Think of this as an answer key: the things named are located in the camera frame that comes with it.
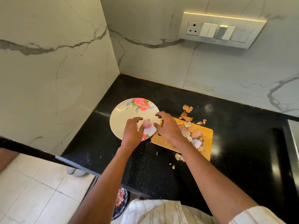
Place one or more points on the person's left hand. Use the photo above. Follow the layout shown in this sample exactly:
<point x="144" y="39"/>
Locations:
<point x="130" y="137"/>

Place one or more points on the person's right hand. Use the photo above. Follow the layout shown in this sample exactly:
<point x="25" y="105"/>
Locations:
<point x="170" y="131"/>

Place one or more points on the person's left thumb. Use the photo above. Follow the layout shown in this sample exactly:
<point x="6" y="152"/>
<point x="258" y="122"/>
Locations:
<point x="141" y="130"/>

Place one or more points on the person's right thumb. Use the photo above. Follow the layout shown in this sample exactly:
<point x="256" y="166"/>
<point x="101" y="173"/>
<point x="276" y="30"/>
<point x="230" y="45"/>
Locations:
<point x="157" y="127"/>

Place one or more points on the peeled pink onion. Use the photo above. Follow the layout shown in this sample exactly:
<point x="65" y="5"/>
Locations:
<point x="147" y="123"/>

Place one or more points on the person's right forearm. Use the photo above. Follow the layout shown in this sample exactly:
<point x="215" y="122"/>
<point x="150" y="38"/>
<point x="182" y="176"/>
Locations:
<point x="210" y="181"/>

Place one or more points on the person's left forearm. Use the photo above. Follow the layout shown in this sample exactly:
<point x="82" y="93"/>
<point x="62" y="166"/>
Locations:
<point x="105" y="186"/>

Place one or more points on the cream floral plate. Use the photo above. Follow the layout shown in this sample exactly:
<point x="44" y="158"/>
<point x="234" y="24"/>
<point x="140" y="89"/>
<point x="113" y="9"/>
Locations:
<point x="123" y="118"/>

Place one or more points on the pile of onion peels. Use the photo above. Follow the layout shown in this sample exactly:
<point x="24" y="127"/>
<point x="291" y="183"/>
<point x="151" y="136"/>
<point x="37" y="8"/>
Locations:
<point x="188" y="131"/>

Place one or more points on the peeled onion half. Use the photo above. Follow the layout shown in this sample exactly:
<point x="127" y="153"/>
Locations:
<point x="197" y="134"/>

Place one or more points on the yellow wooden cutting board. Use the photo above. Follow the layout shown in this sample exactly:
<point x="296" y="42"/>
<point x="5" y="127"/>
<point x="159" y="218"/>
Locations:
<point x="208" y="139"/>

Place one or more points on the black waste bin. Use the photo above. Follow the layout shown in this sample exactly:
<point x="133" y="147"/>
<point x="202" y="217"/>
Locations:
<point x="120" y="202"/>

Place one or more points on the grey shoe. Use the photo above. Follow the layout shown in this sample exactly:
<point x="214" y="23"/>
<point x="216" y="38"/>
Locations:
<point x="78" y="172"/>

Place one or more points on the cream striped shirt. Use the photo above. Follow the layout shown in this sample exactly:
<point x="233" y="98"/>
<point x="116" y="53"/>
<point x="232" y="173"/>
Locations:
<point x="154" y="213"/>

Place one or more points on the white wall switch panel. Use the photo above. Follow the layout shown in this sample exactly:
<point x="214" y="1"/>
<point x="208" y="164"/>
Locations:
<point x="222" y="30"/>

